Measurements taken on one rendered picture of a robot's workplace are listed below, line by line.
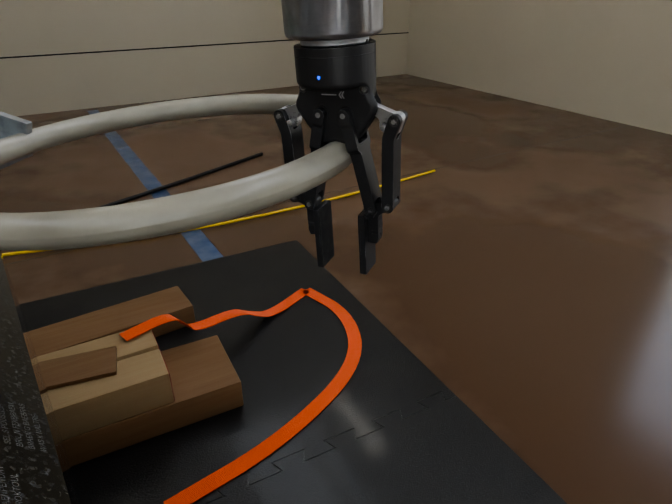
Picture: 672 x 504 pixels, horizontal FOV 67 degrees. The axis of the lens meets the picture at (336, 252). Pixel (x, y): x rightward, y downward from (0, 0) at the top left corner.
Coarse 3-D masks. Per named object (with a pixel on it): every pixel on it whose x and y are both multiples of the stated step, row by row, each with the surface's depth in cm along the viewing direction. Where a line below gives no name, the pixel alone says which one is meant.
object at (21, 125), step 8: (0, 112) 68; (0, 120) 68; (8, 120) 67; (16, 120) 67; (24, 120) 68; (0, 128) 68; (8, 128) 68; (16, 128) 68; (24, 128) 68; (0, 136) 69; (16, 160) 68; (0, 168) 65
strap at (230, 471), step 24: (240, 312) 172; (264, 312) 184; (336, 312) 187; (360, 336) 174; (336, 384) 154; (312, 408) 145; (288, 432) 138; (240, 456) 131; (264, 456) 131; (216, 480) 124
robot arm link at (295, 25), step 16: (288, 0) 43; (304, 0) 41; (320, 0) 41; (336, 0) 41; (352, 0) 41; (368, 0) 42; (288, 16) 43; (304, 16) 42; (320, 16) 42; (336, 16) 41; (352, 16) 42; (368, 16) 42; (288, 32) 44; (304, 32) 43; (320, 32) 42; (336, 32) 42; (352, 32) 42; (368, 32) 43
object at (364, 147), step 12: (348, 120) 47; (348, 132) 48; (348, 144) 49; (360, 144) 49; (360, 156) 49; (360, 168) 50; (372, 168) 51; (360, 180) 51; (372, 180) 51; (360, 192) 51; (372, 192) 51; (372, 204) 51; (372, 216) 51
